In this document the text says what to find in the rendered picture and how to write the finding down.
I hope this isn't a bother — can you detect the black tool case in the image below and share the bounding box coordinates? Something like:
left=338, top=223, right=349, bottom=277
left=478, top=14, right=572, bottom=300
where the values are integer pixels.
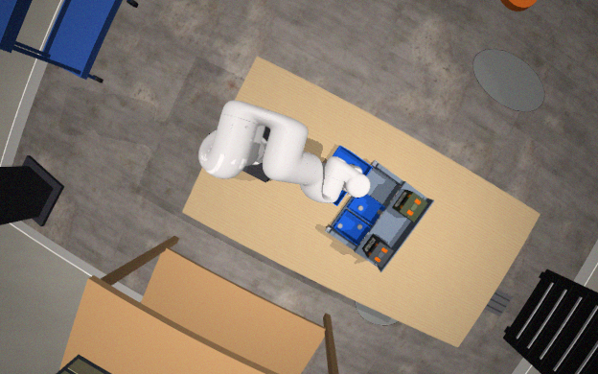
left=362, top=234, right=394, bottom=268

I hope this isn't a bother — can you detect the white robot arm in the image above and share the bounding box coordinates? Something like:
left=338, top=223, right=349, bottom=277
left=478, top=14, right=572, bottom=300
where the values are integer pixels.
left=198, top=101, right=370, bottom=203

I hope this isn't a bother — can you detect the dark green tool case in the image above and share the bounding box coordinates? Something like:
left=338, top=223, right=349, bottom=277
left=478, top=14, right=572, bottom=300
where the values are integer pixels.
left=392, top=190, right=427, bottom=222

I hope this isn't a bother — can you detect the blue bin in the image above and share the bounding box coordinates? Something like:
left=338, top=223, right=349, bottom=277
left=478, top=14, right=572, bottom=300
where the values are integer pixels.
left=333, top=146, right=373, bottom=176
left=348, top=194, right=385, bottom=225
left=334, top=210, right=371, bottom=245
left=333, top=190, right=347, bottom=205

